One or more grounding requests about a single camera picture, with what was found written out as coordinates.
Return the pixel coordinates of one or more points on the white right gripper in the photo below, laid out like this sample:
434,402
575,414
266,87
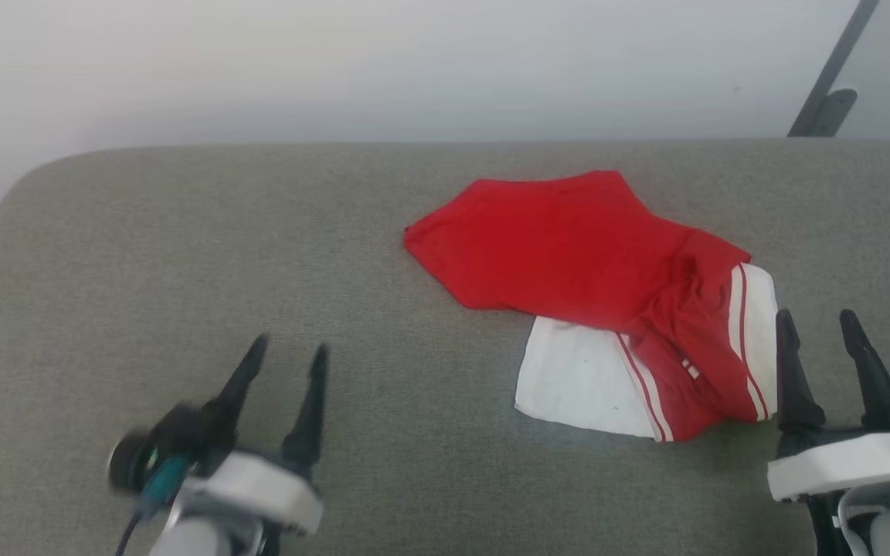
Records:
847,463

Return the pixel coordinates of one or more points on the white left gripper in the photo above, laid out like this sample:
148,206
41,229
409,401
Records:
259,486

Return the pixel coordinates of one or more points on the red and white garment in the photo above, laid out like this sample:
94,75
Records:
568,247

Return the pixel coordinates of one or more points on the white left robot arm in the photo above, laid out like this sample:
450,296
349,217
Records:
198,540

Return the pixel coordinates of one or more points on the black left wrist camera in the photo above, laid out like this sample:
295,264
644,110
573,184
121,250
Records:
159,452

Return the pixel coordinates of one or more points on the dark metal bracket pole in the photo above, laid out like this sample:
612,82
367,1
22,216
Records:
831,77

